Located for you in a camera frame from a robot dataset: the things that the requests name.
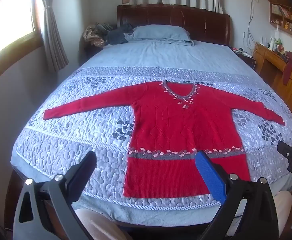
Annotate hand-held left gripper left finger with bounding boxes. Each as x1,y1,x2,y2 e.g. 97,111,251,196
13,151,97,240

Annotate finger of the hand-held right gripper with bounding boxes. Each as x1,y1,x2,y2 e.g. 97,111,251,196
277,141,292,161

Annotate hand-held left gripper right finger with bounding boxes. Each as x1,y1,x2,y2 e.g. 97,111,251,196
195,151,279,240

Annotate red knitted sweater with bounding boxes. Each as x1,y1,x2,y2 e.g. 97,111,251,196
43,80,286,197

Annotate dark blue clothes pile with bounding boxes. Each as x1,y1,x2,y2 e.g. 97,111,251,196
96,23,134,45

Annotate bed with white patterned cover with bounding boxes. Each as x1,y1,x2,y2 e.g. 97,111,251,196
11,66,292,207

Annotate person's beige trousers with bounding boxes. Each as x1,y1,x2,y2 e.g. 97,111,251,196
74,190,292,240

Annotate hanging red sock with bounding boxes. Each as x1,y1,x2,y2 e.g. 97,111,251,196
283,51,292,85

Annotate wooden desk cabinet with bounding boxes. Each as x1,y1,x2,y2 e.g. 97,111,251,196
252,42,292,122

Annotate bedside table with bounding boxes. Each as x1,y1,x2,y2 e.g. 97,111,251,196
230,46,256,68

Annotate beige floral cloth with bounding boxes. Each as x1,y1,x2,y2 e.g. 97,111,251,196
83,24,107,47

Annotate grey window curtain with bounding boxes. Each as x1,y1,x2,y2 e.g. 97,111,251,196
34,0,69,72

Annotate light blue pillow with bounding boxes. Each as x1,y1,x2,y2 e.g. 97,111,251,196
124,25,195,47

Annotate dark wooden headboard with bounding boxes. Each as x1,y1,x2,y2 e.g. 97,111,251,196
116,4,231,46

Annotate window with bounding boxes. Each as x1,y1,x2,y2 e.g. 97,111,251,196
0,0,42,62

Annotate wooden wall shelf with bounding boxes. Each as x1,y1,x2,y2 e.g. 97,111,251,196
270,2,292,39

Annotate white wall cable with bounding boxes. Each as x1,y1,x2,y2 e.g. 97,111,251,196
243,0,256,48

